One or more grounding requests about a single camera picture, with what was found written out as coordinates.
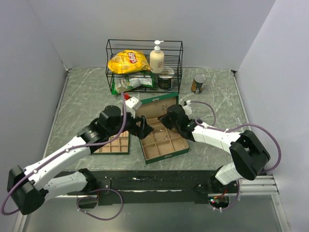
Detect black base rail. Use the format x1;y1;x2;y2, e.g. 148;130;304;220
67;169;242;206

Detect dark tin can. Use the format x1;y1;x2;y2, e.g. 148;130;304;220
158;76;173;90

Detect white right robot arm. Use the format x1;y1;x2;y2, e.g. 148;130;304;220
158;104;270;193

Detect black wire rack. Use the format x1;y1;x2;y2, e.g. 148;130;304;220
105;39;183;95

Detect silver bangle bracelet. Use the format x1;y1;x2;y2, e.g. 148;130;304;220
154;129;169;141

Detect green snack bag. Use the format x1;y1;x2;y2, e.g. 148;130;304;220
112;77;141;95

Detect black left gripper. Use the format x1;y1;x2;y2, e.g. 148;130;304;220
108;107;154;139

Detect green jewelry tray insert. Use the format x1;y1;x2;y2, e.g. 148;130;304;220
93;131;130;155

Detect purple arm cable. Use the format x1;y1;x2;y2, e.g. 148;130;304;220
184;100;282;173
0;92;128;215

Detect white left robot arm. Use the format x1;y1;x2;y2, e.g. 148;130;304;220
7;97;154;215

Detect green jewelry box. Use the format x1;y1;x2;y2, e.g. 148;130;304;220
137;92;189;164

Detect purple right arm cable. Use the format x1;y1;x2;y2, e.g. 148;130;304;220
184;100;282;173

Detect cream lotion pump bottle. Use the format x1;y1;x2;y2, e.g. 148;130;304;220
150;40;164;74

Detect small green snack packet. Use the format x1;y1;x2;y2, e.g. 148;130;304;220
139;71;154;88

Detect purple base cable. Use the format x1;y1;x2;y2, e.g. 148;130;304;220
76;188;124;221

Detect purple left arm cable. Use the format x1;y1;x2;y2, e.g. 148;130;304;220
0;92;128;215

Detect white bowl in rack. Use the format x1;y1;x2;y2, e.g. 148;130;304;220
159;67;175;78

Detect yellow food can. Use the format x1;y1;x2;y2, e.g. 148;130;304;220
191;73;206;94

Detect yellow chips bag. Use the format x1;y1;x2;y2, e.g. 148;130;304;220
108;50;150;74

